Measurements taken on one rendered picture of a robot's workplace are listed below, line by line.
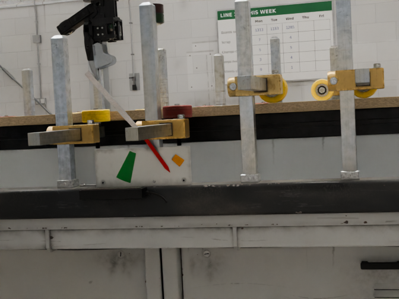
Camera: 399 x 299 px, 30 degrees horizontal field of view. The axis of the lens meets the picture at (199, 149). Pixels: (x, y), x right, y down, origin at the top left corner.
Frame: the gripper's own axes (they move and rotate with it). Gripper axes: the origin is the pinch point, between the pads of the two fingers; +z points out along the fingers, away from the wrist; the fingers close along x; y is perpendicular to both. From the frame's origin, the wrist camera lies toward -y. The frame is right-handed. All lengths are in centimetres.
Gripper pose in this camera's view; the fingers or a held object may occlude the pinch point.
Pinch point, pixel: (94, 75)
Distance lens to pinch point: 192.8
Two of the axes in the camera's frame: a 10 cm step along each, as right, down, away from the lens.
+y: 9.7, -0.5, -2.2
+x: 2.2, -0.7, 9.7
